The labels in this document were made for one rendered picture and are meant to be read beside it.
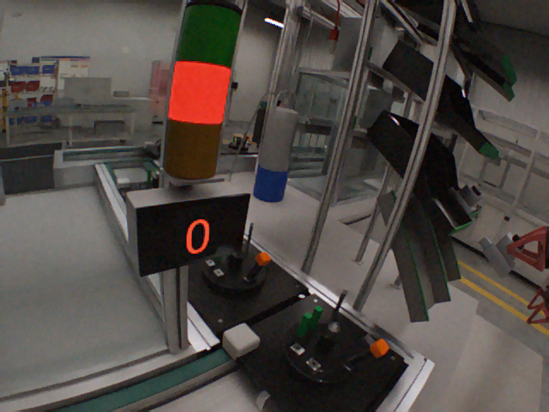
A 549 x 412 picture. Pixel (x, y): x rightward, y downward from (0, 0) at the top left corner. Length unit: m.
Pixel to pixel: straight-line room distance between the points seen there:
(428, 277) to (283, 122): 0.87
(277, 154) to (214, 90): 1.02
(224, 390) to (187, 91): 0.43
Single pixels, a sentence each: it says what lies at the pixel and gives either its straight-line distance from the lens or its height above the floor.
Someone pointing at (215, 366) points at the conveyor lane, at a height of 0.95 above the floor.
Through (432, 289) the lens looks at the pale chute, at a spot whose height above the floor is 1.02.
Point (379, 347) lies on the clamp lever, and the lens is 0.40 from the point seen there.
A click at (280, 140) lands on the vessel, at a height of 1.16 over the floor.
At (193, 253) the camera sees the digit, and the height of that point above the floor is 1.18.
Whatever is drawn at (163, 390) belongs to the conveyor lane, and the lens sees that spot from 0.45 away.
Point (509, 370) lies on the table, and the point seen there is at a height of 0.86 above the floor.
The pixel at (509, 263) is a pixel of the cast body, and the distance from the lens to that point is 0.56.
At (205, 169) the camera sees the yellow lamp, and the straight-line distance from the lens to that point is 0.24.
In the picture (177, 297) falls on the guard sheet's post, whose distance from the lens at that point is 0.39.
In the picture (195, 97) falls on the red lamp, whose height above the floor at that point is 1.33.
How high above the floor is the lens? 1.34
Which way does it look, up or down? 22 degrees down
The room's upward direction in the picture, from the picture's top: 12 degrees clockwise
